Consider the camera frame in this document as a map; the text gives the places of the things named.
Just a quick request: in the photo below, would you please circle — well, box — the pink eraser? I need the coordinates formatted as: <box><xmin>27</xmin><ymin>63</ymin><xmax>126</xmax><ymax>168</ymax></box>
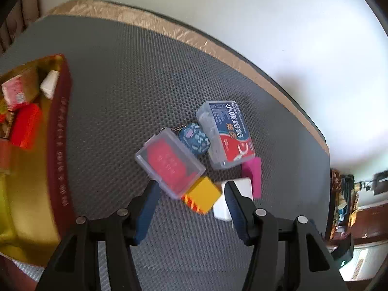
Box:
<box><xmin>241</xmin><ymin>157</ymin><xmax>263</xmax><ymax>200</ymax></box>

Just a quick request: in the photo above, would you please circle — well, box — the brown block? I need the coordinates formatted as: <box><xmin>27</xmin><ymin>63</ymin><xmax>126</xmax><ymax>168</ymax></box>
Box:
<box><xmin>0</xmin><ymin>141</ymin><xmax>13</xmax><ymax>170</ymax></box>

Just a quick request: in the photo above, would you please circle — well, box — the gold satin sheet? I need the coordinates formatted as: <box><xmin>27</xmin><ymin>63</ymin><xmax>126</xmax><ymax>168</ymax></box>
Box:
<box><xmin>45</xmin><ymin>0</ymin><xmax>330</xmax><ymax>155</ymax></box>

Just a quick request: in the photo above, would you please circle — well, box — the red and beige carton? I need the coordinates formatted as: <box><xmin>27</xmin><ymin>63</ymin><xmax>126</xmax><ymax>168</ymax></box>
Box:
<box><xmin>1</xmin><ymin>74</ymin><xmax>38</xmax><ymax>111</ymax></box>

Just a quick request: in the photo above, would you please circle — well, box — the yellow cube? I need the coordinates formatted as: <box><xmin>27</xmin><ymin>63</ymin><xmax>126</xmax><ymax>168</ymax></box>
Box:
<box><xmin>181</xmin><ymin>176</ymin><xmax>223</xmax><ymax>216</ymax></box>

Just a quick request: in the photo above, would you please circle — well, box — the brown patterned pouch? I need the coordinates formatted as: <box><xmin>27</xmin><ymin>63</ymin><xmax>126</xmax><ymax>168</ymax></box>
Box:
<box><xmin>330</xmin><ymin>169</ymin><xmax>344</xmax><ymax>237</ymax></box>

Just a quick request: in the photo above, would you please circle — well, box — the red block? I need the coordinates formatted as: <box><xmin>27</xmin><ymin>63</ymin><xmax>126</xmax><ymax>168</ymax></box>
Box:
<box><xmin>10</xmin><ymin>103</ymin><xmax>43</xmax><ymax>150</ymax></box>

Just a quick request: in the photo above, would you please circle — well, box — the blue patterned keychain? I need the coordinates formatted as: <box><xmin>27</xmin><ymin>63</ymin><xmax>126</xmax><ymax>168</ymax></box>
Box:
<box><xmin>173</xmin><ymin>123</ymin><xmax>211</xmax><ymax>158</ymax></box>

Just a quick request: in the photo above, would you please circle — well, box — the white plug charger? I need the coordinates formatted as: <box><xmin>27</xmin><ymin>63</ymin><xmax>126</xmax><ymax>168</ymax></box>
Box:
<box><xmin>213</xmin><ymin>177</ymin><xmax>253</xmax><ymax>222</ymax></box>

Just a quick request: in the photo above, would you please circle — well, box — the dark wooden nightstand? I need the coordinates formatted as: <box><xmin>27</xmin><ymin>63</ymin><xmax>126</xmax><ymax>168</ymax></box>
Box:
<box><xmin>326</xmin><ymin>209</ymin><xmax>388</xmax><ymax>249</ymax></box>

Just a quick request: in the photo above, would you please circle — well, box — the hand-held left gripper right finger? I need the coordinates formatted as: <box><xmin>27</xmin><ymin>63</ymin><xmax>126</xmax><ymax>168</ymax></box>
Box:
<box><xmin>224</xmin><ymin>180</ymin><xmax>349</xmax><ymax>291</ymax></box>

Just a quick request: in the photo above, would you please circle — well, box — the blue and red floss box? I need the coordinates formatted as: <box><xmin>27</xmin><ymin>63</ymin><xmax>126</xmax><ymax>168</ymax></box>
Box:
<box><xmin>195</xmin><ymin>100</ymin><xmax>255</xmax><ymax>170</ymax></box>

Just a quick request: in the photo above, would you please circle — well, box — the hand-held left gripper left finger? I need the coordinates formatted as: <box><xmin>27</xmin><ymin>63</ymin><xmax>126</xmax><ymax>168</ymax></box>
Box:
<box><xmin>36</xmin><ymin>180</ymin><xmax>161</xmax><ymax>291</ymax></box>

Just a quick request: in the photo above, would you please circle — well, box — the white box with zigzag side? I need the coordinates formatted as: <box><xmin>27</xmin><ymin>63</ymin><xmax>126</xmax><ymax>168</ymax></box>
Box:
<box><xmin>40</xmin><ymin>70</ymin><xmax>61</xmax><ymax>100</ymax></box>

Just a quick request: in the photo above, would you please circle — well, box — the red tin box gold inside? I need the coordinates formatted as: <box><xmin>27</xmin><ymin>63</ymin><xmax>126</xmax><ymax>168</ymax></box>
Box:
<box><xmin>0</xmin><ymin>54</ymin><xmax>77</xmax><ymax>291</ymax></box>

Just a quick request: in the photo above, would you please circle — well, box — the clear plastic box red insert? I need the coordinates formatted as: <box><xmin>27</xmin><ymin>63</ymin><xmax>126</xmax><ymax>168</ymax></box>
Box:
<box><xmin>135</xmin><ymin>128</ymin><xmax>207</xmax><ymax>200</ymax></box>

